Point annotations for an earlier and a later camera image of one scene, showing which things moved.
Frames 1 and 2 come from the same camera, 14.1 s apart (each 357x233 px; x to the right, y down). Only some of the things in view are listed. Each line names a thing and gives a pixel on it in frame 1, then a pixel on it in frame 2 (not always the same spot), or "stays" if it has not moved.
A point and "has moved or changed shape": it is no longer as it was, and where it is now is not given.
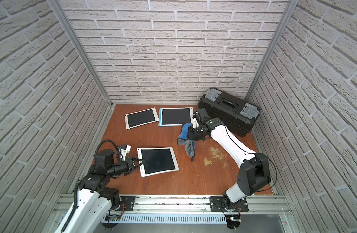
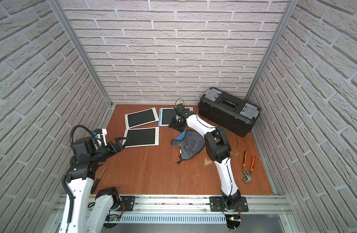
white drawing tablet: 140,118 stays
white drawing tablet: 158,160 → 142,137
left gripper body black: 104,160 → 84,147
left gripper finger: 136,159 → 121,141
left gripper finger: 136,166 → 119,148
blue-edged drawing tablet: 175,116 stays
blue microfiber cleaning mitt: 183,140 has moved or changed shape
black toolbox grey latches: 238,116 stays
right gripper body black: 195,134 → 178,123
